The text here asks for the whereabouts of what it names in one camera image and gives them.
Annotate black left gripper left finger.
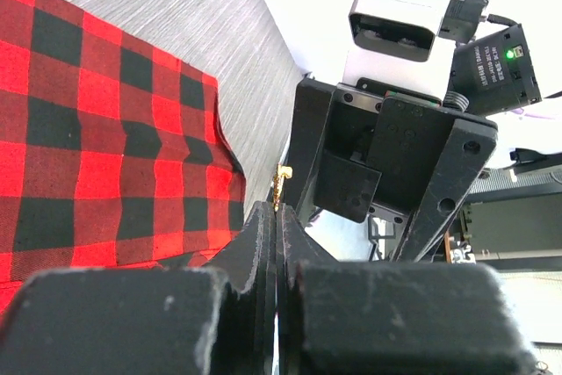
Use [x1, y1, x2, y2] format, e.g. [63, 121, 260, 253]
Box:
[1, 202, 276, 374]

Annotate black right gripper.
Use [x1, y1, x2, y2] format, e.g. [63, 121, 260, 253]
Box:
[283, 78, 498, 262]

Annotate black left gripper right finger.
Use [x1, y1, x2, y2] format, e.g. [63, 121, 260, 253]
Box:
[277, 206, 537, 374]

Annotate gold maple leaf brooch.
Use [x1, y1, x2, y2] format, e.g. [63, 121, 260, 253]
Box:
[272, 164, 292, 212]

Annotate red black plaid shirt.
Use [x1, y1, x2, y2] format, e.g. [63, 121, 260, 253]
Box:
[1, 0, 245, 307]

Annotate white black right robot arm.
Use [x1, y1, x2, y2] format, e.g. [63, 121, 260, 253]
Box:
[285, 0, 541, 261]

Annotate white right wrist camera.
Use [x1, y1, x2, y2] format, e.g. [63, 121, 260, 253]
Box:
[344, 0, 493, 102]

